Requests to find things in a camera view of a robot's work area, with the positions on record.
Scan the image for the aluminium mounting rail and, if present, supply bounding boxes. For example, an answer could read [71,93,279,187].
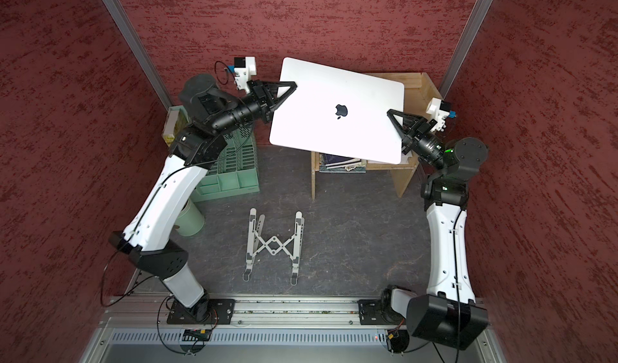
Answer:
[81,294,506,362]

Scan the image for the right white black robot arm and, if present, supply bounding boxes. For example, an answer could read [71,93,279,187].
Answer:
[379,110,489,351]

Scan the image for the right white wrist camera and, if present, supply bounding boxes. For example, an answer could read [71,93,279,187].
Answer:
[426,98,456,132]

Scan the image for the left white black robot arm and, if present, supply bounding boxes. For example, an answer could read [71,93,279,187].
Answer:
[109,74,297,324]

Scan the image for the green plastic file organizer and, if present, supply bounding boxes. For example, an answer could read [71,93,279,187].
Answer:
[191,125,260,203]

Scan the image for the left metal corner post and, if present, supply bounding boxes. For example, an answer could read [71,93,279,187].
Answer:
[101,0,173,110]

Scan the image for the book stack under blue book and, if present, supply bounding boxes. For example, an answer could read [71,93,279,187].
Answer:
[319,163,367,174]

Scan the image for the metal corner post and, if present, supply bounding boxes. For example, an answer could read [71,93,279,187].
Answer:
[101,0,173,110]
[439,0,494,98]

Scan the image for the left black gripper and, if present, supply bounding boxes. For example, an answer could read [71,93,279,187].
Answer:
[216,81,302,136]

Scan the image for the silver folding laptop stand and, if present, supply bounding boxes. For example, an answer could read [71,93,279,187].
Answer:
[242,208,305,287]

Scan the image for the green pencil cup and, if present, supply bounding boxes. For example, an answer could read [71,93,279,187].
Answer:
[174,199,205,237]

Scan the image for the right metal corner post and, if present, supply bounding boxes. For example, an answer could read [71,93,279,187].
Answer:
[439,0,494,98]

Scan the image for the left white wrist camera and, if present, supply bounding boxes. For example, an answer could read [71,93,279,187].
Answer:
[233,57,257,94]

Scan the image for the wooden shelf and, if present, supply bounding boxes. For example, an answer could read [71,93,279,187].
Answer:
[311,72,444,202]

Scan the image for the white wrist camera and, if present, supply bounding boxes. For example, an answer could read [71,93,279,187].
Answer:
[233,57,257,94]
[426,98,456,132]

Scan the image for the dark blue book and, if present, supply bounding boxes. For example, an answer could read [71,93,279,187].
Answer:
[321,154,363,168]

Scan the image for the silver laptop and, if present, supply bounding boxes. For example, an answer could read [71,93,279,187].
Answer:
[269,57,405,164]

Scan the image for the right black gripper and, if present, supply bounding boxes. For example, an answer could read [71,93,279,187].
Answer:
[380,109,444,172]

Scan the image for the yellow book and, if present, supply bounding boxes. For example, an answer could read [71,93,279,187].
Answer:
[162,106,190,147]

